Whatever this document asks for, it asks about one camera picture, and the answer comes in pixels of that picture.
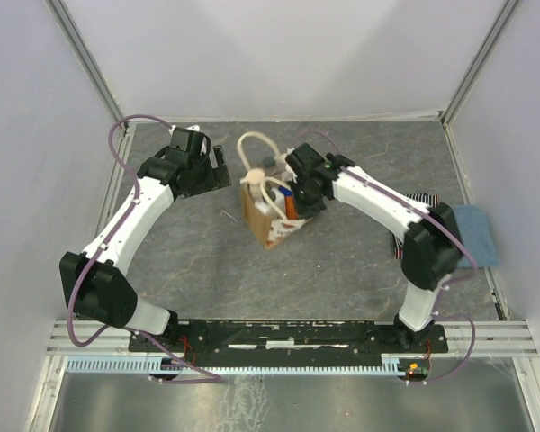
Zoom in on brown canvas tote bag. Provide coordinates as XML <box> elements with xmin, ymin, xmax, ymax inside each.
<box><xmin>236</xmin><ymin>131</ymin><xmax>311</xmax><ymax>249</ymax></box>

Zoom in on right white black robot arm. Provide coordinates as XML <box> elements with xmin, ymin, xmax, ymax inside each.
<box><xmin>285</xmin><ymin>143</ymin><xmax>464</xmax><ymax>352</ymax></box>

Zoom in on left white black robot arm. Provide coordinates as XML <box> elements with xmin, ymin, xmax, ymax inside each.
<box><xmin>59</xmin><ymin>126</ymin><xmax>231</xmax><ymax>351</ymax></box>

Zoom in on white pump dispenser bottle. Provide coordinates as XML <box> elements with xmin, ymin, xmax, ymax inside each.
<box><xmin>241</xmin><ymin>167</ymin><xmax>271</xmax><ymax>201</ymax></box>

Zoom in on orange bottle blue cap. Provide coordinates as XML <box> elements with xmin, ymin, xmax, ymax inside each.
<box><xmin>280</xmin><ymin>187</ymin><xmax>298</xmax><ymax>220</ymax></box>

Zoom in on white bottle grey cap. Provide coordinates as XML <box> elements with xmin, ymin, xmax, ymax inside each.
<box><xmin>255</xmin><ymin>187</ymin><xmax>287</xmax><ymax>220</ymax></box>

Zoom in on clear bottle grey cap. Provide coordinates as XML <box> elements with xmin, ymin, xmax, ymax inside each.
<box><xmin>261</xmin><ymin>156</ymin><xmax>284</xmax><ymax>170</ymax></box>

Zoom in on striped folded cloth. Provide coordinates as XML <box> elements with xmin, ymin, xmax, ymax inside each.
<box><xmin>389</xmin><ymin>192</ymin><xmax>442</xmax><ymax>261</ymax></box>

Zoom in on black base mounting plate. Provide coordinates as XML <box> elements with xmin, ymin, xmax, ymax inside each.
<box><xmin>128</xmin><ymin>317</ymin><xmax>447</xmax><ymax>366</ymax></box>

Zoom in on blue folded cloth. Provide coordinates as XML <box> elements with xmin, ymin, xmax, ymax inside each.
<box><xmin>454</xmin><ymin>204</ymin><xmax>500</xmax><ymax>268</ymax></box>

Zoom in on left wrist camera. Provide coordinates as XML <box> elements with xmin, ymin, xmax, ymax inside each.
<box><xmin>168</xmin><ymin>124</ymin><xmax>201</xmax><ymax>135</ymax></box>

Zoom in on right aluminium corner post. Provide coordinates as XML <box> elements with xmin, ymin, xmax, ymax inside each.
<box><xmin>440</xmin><ymin>0</ymin><xmax>522</xmax><ymax>129</ymax></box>

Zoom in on aluminium corner post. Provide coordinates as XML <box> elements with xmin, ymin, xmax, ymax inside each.
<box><xmin>45</xmin><ymin>0</ymin><xmax>123</xmax><ymax>122</ymax></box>
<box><xmin>440</xmin><ymin>0</ymin><xmax>522</xmax><ymax>129</ymax></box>

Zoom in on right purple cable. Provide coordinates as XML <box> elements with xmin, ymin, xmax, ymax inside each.
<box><xmin>294</xmin><ymin>129</ymin><xmax>479</xmax><ymax>384</ymax></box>

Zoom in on light blue cable duct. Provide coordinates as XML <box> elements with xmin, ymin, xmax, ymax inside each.
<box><xmin>66</xmin><ymin>353</ymin><xmax>409</xmax><ymax>374</ymax></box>

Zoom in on left aluminium corner post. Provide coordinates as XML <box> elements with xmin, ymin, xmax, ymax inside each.
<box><xmin>45</xmin><ymin>0</ymin><xmax>123</xmax><ymax>122</ymax></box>

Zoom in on aluminium frame rail front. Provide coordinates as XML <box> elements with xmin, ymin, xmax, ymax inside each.
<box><xmin>46</xmin><ymin>320</ymin><xmax>538</xmax><ymax>358</ymax></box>

